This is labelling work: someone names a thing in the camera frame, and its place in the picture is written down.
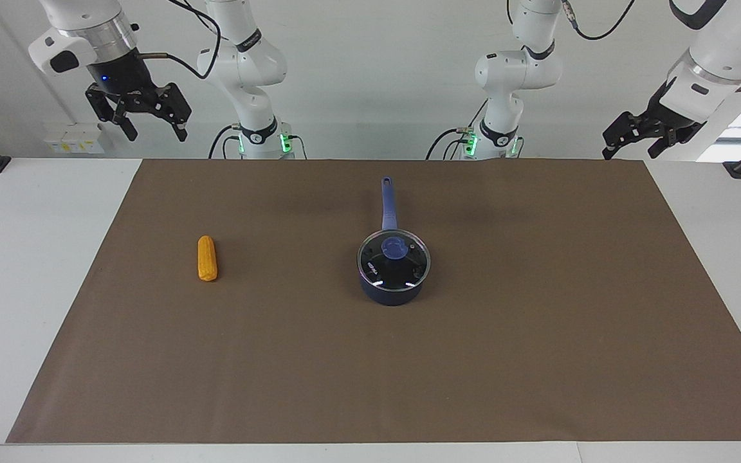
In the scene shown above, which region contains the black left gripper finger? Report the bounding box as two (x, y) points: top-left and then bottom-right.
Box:
(603, 112), (642, 161)
(648, 131), (687, 160)

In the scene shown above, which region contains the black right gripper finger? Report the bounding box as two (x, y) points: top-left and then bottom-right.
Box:
(86, 86), (139, 143)
(154, 82), (193, 143)

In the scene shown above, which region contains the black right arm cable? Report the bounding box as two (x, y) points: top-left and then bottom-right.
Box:
(138, 0), (222, 81)

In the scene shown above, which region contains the brown table mat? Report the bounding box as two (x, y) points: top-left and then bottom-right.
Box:
(6, 159), (741, 444)

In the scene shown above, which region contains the glass lid with blue knob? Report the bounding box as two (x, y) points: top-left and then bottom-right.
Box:
(357, 230), (432, 293)

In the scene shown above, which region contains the dark blue saucepan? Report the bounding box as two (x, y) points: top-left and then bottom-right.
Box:
(357, 177), (432, 307)

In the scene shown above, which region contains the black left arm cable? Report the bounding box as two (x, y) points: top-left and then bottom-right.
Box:
(506, 0), (636, 41)

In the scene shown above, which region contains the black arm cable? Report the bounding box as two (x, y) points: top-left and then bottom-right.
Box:
(138, 0), (222, 81)
(506, 0), (636, 41)

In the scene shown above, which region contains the white wall socket box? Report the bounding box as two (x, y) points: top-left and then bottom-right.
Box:
(44, 123), (106, 155)

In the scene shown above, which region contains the yellow corn cob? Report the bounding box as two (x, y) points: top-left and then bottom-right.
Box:
(197, 235), (218, 282)

